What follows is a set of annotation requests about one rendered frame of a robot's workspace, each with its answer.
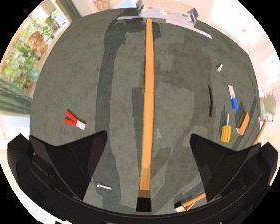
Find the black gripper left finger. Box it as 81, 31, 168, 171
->
28, 131, 107, 201

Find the yellow-handled screwdriver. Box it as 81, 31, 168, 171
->
221, 113, 232, 143

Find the orange flat bar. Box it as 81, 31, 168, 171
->
236, 112, 249, 135

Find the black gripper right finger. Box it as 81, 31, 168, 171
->
189, 133, 261, 202

